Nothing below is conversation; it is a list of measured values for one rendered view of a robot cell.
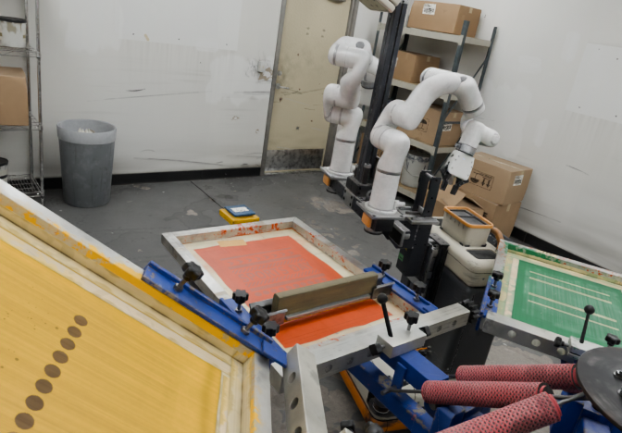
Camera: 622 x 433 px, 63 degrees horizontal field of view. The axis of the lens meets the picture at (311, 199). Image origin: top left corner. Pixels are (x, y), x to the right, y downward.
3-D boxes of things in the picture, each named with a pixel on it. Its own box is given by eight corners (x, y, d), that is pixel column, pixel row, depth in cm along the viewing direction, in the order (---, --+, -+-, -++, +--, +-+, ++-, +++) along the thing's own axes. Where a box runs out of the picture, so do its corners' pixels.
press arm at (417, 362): (379, 357, 132) (382, 341, 130) (394, 352, 136) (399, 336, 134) (429, 401, 119) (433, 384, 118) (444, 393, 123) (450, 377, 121)
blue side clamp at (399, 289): (360, 283, 179) (364, 265, 176) (370, 280, 182) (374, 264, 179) (422, 330, 157) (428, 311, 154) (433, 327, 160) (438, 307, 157)
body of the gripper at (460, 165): (460, 146, 199) (449, 173, 200) (480, 156, 202) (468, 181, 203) (450, 144, 206) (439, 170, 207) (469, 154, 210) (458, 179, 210)
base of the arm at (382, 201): (393, 203, 205) (402, 167, 200) (408, 216, 194) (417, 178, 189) (359, 202, 200) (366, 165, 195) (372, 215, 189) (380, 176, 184)
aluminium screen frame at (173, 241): (160, 242, 181) (161, 233, 180) (293, 224, 216) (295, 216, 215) (276, 379, 124) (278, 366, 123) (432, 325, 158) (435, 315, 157)
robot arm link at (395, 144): (386, 176, 185) (395, 133, 179) (366, 165, 195) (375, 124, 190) (407, 176, 189) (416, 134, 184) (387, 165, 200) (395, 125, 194)
